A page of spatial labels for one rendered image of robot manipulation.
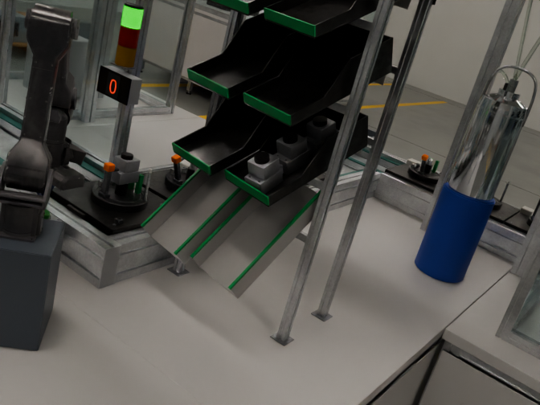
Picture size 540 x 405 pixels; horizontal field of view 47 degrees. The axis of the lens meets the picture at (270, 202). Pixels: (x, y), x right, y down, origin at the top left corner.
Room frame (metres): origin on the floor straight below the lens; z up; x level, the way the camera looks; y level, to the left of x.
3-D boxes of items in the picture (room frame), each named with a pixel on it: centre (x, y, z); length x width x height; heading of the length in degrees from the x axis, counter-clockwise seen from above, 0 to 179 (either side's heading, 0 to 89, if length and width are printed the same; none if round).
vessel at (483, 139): (1.80, -0.56, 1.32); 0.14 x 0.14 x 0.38
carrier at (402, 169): (2.43, -0.57, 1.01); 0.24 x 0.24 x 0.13; 59
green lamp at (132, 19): (1.63, 0.47, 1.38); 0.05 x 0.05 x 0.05
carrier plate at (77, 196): (1.43, 0.36, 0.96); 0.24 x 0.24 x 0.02; 59
